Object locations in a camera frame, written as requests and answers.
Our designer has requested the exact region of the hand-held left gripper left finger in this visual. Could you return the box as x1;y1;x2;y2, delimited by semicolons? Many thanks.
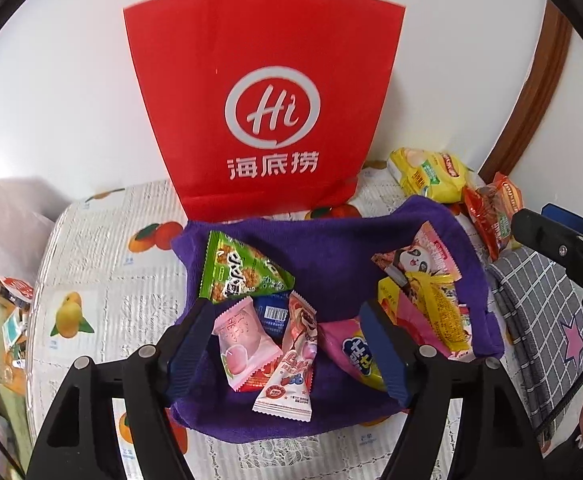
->
26;297;217;480

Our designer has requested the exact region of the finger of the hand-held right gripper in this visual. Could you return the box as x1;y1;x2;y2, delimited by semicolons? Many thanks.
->
513;209;583;323
541;203;583;246

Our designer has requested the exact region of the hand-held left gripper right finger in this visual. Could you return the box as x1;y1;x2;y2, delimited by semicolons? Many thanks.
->
359;300;547;480

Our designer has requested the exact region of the yellow and pink snack bag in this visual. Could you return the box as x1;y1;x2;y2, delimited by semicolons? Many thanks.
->
319;280;472;393

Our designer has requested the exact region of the pale pink peach packet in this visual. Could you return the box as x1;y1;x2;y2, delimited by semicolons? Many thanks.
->
212;296;282;392

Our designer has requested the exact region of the red snack packet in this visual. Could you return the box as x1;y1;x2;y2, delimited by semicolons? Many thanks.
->
241;360;277;393

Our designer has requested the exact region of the yellow snack packet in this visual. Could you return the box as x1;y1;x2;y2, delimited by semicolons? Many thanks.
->
379;270;472;356

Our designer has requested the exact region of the blue snack packet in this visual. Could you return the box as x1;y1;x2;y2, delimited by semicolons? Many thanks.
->
254;292;292;338

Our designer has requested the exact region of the white and red candy packet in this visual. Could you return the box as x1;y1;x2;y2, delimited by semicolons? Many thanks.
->
252;291;319;423

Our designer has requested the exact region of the green triangular snack packet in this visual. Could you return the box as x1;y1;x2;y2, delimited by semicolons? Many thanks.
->
198;230;296;306

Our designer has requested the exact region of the purple fabric basket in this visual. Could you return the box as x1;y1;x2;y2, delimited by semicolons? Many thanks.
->
164;195;505;443

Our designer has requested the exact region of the pink panda snack packet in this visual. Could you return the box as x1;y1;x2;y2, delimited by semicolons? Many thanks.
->
371;222;462;291

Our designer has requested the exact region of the grey checked cloth with star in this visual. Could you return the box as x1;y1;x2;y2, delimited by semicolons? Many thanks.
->
486;247;583;443

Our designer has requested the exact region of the orange snack bag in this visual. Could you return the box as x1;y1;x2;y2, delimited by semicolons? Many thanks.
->
461;172;525;261

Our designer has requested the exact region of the white plastic bag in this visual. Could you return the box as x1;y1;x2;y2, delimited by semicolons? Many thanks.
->
0;175;57;306

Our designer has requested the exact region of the red paper bag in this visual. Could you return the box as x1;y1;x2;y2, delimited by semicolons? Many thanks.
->
122;0;406;223

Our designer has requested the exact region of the brown wooden door frame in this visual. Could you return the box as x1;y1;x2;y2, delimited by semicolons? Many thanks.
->
479;0;572;178

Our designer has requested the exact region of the black cable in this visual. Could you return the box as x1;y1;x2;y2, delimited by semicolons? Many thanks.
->
534;325;583;438

